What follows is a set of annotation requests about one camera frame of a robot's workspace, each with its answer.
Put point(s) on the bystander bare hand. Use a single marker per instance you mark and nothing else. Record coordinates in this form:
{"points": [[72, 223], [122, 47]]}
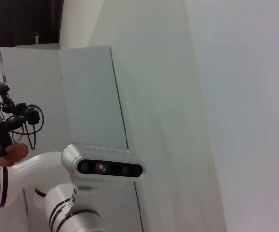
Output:
{"points": [[14, 154]]}

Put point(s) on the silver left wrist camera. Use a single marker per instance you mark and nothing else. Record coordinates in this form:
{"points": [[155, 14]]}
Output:
{"points": [[105, 166]]}

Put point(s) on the black camera rig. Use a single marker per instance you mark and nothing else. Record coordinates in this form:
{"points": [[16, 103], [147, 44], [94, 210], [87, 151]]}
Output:
{"points": [[0, 135]]}

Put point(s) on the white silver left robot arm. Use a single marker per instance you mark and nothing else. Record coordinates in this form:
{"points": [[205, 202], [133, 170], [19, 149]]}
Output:
{"points": [[33, 166]]}

